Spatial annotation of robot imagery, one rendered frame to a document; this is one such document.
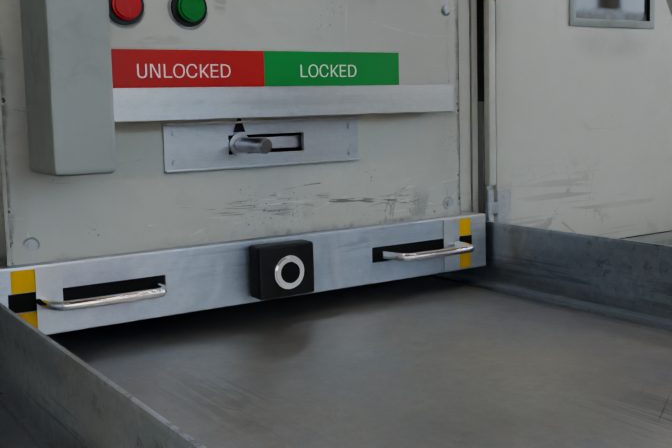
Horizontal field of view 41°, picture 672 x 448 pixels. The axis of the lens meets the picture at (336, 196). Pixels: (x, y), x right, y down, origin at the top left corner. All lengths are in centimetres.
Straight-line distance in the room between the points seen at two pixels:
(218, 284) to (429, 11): 37
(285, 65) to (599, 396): 43
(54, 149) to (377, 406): 29
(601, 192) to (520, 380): 70
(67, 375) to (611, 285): 56
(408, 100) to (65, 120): 37
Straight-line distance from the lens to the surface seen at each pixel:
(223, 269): 85
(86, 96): 68
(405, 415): 61
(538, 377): 70
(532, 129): 125
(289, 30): 89
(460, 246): 96
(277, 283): 85
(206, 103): 80
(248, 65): 86
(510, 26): 122
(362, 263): 93
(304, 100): 84
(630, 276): 91
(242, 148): 83
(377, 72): 94
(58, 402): 56
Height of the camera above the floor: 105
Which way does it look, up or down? 6 degrees down
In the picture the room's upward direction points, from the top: 1 degrees counter-clockwise
